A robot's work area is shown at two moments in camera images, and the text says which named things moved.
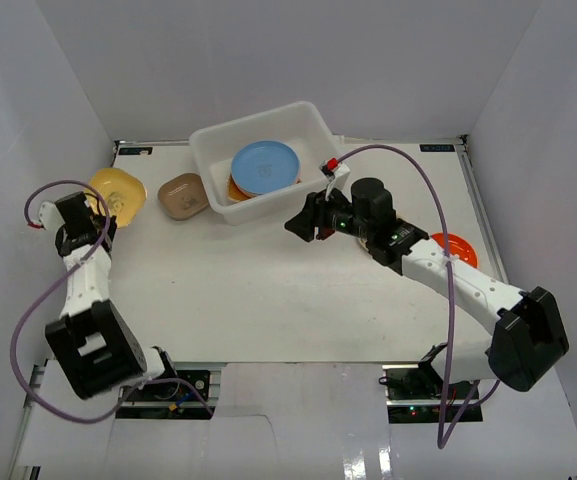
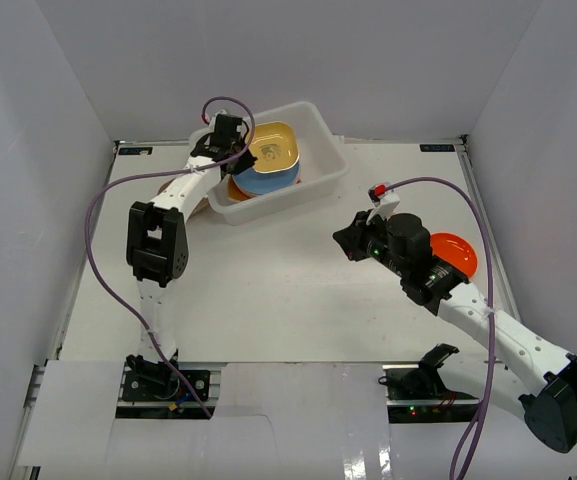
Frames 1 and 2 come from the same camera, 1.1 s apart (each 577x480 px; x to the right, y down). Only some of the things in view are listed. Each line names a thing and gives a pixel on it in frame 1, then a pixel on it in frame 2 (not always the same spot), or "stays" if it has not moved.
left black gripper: x=97 y=220 -> x=241 y=161
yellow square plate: x=122 y=191 -> x=275 y=147
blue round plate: x=263 y=167 stays
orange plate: x=235 y=192 stays
